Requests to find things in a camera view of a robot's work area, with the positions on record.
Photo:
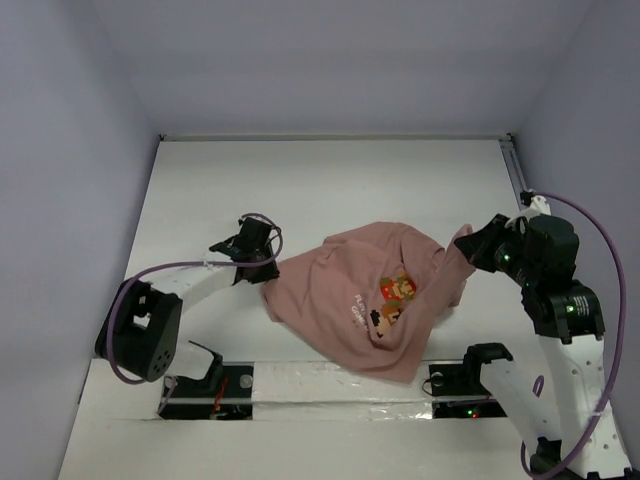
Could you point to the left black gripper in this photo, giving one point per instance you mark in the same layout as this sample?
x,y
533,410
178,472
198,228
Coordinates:
x,y
267,274

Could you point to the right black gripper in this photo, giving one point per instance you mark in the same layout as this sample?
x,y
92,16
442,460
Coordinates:
x,y
475,247

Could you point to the pink printed t shirt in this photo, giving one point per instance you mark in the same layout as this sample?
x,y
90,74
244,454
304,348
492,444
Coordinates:
x,y
369,298

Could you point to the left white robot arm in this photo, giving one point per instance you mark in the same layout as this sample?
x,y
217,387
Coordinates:
x,y
139,336

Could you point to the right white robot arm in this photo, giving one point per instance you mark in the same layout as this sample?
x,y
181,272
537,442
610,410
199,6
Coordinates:
x,y
578,439

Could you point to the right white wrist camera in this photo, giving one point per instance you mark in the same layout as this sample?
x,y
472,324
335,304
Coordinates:
x,y
532,204

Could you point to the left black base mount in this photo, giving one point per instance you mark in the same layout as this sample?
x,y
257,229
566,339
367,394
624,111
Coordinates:
x,y
223,393

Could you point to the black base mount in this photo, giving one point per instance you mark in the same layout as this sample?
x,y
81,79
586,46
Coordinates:
x,y
223,393
456,388

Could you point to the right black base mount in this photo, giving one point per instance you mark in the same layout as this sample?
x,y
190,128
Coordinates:
x,y
456,388

